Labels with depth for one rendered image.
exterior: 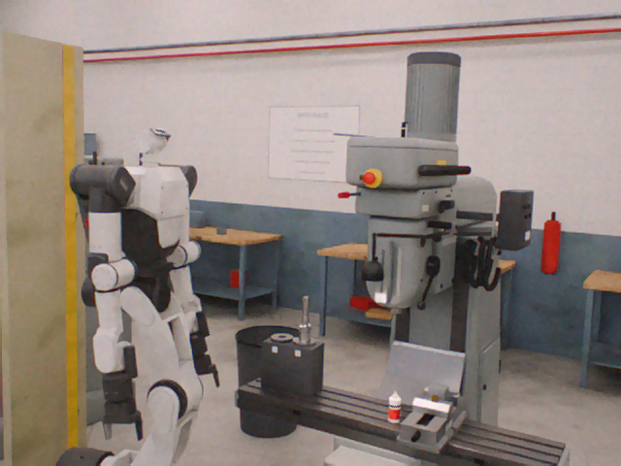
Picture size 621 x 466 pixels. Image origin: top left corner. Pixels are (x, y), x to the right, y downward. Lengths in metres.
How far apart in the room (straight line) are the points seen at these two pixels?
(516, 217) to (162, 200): 1.20
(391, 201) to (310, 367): 0.75
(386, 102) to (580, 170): 2.09
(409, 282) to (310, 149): 5.24
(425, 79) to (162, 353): 1.32
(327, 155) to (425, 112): 4.87
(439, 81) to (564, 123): 4.04
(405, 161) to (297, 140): 5.45
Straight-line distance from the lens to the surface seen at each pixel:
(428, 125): 2.37
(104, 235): 1.96
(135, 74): 9.11
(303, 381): 2.51
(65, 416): 3.54
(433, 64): 2.38
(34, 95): 3.20
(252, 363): 4.14
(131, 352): 2.03
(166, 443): 2.26
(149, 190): 2.03
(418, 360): 2.68
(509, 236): 2.33
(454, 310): 2.60
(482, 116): 6.52
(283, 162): 7.50
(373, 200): 2.13
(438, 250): 2.30
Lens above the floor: 1.83
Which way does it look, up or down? 7 degrees down
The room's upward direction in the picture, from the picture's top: 2 degrees clockwise
